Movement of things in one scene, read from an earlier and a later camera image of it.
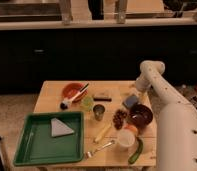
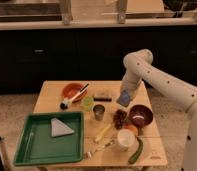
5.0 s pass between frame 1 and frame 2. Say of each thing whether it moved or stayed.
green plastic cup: stayed
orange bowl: stayed
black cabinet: stayed
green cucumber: stayed
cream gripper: moved
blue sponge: moved
